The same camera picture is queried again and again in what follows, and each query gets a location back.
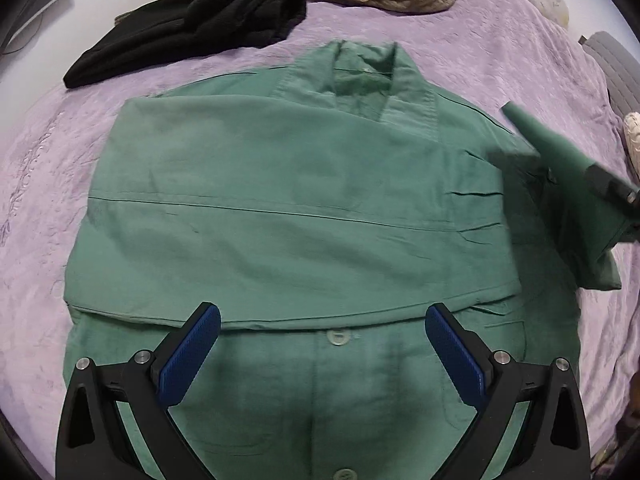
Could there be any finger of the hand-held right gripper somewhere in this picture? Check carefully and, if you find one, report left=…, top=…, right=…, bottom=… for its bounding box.
left=584, top=162, right=640, bottom=242

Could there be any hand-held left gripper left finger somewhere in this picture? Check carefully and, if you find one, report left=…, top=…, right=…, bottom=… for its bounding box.
left=56, top=302, right=222, bottom=480

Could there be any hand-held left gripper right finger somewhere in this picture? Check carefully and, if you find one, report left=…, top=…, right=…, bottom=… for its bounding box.
left=424, top=302, right=592, bottom=480

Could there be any green button shirt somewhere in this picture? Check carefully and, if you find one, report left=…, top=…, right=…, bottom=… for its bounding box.
left=61, top=40, right=623, bottom=480

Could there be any cream textured object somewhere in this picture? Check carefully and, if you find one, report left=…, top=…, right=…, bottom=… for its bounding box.
left=624, top=112, right=640, bottom=181

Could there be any grey ribbed cushion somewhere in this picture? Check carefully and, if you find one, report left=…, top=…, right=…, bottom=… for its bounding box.
left=579, top=31, right=640, bottom=116

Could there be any white round pillow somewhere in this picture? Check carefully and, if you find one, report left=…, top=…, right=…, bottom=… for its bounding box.
left=515, top=0, right=571, bottom=28

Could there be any purple embossed blanket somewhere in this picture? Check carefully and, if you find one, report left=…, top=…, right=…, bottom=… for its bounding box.
left=0, top=0, right=637, bottom=480

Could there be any black garment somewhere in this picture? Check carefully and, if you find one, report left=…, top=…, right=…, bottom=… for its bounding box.
left=62, top=0, right=307, bottom=90

